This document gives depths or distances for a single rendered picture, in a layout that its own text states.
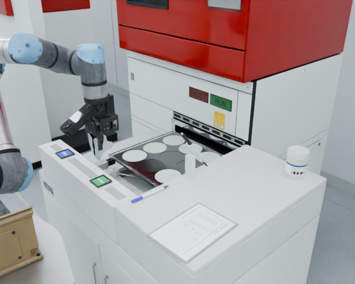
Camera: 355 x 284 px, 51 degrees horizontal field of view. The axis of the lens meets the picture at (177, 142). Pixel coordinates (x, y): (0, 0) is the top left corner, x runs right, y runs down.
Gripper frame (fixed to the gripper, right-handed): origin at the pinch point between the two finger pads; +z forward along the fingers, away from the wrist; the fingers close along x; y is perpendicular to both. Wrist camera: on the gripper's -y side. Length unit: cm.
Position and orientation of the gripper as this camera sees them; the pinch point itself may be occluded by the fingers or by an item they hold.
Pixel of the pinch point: (96, 156)
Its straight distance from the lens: 122.3
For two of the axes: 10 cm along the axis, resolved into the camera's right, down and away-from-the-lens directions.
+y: 7.6, -2.9, 5.8
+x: -6.4, -3.4, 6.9
